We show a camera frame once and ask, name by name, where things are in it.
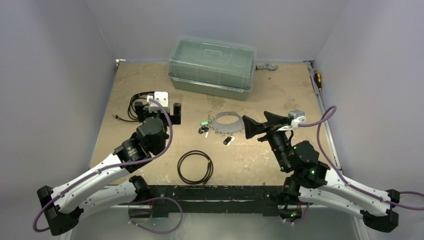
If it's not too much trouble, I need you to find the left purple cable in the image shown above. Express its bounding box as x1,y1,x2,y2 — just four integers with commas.
32,98,174,233

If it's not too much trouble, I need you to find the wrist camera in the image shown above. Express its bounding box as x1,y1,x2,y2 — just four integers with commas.
146,91,170,113
277,110,306,132

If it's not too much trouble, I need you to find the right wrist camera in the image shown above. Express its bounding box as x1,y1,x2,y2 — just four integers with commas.
277,110,306,132

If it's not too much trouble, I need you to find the yellow black screwdriver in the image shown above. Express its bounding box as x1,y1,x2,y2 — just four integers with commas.
313,72,323,91

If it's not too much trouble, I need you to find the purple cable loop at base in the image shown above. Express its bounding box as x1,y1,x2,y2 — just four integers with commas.
127,195,185,235

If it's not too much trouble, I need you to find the green key tag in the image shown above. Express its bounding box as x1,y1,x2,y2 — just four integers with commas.
200,119,211,127

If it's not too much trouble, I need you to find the coiled black USB cable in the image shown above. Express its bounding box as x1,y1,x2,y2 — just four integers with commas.
113,91,157,123

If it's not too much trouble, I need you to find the silver adjustable wrench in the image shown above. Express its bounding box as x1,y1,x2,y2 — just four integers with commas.
256,62,279,71

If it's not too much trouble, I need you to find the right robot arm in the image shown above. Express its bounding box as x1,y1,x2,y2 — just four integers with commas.
242,110,400,233

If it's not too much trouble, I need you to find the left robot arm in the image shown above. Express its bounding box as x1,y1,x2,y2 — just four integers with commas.
32,99,182,236

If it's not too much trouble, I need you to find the round black cable loop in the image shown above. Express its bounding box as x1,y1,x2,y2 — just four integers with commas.
177,150,215,186

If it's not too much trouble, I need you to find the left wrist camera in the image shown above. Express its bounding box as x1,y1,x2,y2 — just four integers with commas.
146,91,170,113

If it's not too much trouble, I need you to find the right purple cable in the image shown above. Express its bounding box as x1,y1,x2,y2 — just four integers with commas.
299,105,424,212

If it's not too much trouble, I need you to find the black key tag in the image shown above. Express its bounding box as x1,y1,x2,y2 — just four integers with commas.
223,135,235,146

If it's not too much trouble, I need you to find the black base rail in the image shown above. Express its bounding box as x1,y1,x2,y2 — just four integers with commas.
129,176,308,222

